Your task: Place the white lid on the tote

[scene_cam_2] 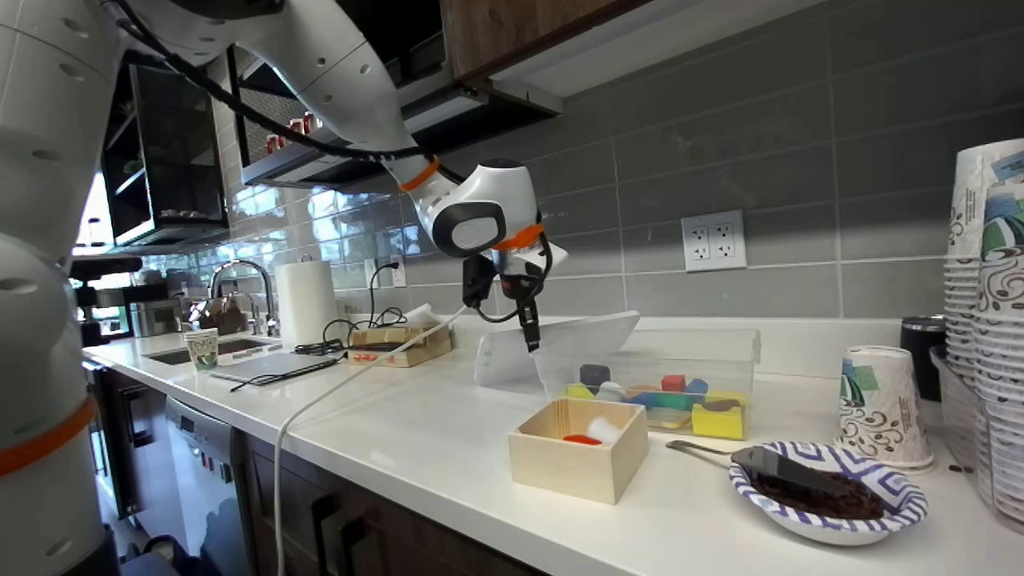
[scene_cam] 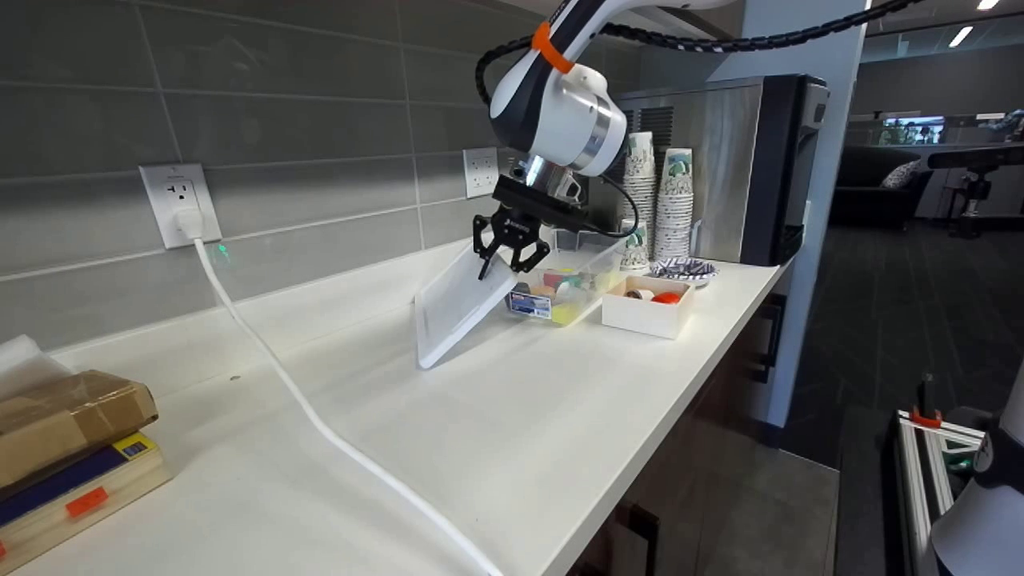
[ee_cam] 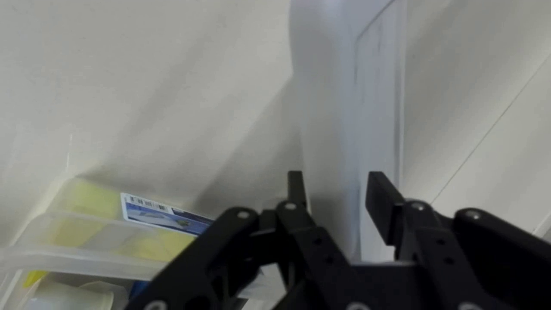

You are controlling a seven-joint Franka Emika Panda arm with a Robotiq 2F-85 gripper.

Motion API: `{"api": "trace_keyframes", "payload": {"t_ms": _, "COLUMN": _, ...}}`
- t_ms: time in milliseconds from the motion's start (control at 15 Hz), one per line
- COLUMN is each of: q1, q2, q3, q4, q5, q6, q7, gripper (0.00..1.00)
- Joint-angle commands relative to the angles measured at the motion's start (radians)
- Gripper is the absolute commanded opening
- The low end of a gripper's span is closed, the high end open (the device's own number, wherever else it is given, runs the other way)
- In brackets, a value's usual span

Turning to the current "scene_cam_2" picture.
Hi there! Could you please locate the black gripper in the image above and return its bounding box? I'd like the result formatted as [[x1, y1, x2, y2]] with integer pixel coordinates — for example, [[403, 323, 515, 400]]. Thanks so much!
[[492, 253, 557, 355]]

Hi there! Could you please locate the white plastic tote lid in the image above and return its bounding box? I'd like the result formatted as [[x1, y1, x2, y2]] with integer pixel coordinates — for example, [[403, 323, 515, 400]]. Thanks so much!
[[470, 307, 646, 397]]

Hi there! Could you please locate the clear plastic tote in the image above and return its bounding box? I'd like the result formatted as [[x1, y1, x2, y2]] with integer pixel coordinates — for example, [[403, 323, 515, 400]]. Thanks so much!
[[533, 323, 766, 445]]

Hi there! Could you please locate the dark blue toy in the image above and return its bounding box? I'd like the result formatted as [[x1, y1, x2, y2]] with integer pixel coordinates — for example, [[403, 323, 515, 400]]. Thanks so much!
[[576, 362, 616, 397]]

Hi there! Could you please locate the flat box with orange label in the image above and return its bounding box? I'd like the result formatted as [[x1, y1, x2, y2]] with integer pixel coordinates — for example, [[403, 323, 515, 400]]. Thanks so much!
[[345, 334, 458, 372]]

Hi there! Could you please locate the white item in wooden box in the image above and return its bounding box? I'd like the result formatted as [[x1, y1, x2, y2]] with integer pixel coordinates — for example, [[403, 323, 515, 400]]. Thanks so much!
[[586, 413, 628, 448]]

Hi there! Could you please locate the small open wooden box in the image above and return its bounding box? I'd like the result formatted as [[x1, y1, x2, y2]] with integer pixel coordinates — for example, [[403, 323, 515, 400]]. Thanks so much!
[[505, 395, 652, 510]]

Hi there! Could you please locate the teal toy block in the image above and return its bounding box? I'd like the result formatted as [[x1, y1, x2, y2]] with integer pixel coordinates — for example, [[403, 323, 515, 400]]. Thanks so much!
[[624, 386, 698, 416]]

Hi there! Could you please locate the small curved faucet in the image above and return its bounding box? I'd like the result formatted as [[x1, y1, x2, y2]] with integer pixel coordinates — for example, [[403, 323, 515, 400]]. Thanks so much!
[[364, 259, 410, 331]]

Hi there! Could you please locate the yellow sponge block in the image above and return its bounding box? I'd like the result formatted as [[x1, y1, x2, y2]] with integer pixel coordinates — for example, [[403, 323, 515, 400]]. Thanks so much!
[[689, 397, 748, 445]]

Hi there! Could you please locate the white paper towel roll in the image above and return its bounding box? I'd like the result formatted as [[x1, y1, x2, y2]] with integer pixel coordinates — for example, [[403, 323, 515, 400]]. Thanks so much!
[[271, 259, 340, 349]]

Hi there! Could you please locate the metal serving utensil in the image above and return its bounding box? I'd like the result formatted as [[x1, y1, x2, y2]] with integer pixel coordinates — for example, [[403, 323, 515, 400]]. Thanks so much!
[[665, 434, 849, 496]]

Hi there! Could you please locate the dark flat tray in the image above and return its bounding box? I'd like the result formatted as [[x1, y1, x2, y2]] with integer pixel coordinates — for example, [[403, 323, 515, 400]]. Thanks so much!
[[207, 349, 345, 391]]

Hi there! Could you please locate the dark wooden base cabinet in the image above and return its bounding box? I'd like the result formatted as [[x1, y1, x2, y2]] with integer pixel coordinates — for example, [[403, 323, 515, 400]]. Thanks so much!
[[228, 424, 547, 576]]

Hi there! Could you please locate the chrome sink faucet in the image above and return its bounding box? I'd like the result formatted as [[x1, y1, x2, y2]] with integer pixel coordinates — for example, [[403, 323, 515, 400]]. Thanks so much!
[[212, 255, 283, 340]]

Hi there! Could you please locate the wooden upper cabinet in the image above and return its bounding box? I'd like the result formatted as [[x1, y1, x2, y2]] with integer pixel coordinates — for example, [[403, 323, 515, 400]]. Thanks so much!
[[438, 0, 830, 114]]

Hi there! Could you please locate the small printed paper cup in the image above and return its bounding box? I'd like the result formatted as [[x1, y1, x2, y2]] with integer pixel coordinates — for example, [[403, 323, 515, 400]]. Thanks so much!
[[186, 325, 223, 375]]

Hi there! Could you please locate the brown food on plate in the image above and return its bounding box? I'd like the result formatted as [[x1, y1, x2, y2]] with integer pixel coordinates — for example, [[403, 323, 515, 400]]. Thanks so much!
[[748, 466, 890, 525]]

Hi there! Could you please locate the steel dishwasher front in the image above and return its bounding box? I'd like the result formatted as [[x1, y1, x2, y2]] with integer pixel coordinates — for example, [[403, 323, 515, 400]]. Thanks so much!
[[157, 395, 249, 576]]

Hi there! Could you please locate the upside-down printed paper cup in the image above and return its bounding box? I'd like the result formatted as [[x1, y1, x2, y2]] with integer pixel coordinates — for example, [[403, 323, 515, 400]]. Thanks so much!
[[836, 344, 937, 473]]

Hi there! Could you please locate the blue patterned paper plate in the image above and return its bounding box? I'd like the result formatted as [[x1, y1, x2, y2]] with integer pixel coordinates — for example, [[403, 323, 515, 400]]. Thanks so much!
[[728, 440, 933, 549]]

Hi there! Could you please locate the black mug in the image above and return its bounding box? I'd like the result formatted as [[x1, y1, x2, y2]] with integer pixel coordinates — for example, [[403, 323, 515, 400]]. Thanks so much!
[[895, 312, 951, 405]]

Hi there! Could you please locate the black shelf unit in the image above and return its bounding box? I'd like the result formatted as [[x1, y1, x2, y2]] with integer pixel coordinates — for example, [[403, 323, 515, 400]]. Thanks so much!
[[100, 45, 235, 253]]

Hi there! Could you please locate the dark espresso machine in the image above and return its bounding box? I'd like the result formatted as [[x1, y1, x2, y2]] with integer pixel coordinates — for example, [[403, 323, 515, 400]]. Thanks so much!
[[68, 253, 186, 349]]

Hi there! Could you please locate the printed paper cup stack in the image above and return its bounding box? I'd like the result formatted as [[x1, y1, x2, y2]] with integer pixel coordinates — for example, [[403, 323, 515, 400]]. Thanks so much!
[[942, 139, 1024, 473], [971, 180, 1024, 528]]

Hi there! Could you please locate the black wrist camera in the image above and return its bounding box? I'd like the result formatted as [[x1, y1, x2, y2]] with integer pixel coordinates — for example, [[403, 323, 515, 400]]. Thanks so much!
[[462, 249, 501, 315]]

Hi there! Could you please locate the white empty wall outlet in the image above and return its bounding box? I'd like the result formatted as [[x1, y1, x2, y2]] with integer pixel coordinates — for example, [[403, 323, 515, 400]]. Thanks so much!
[[680, 208, 748, 275]]

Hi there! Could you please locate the white power cable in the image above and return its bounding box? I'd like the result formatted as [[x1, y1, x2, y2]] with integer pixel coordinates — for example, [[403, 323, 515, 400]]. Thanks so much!
[[268, 307, 474, 576]]

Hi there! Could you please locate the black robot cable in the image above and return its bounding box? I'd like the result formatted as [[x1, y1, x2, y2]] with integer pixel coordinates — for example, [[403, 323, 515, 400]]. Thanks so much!
[[107, 0, 428, 165]]

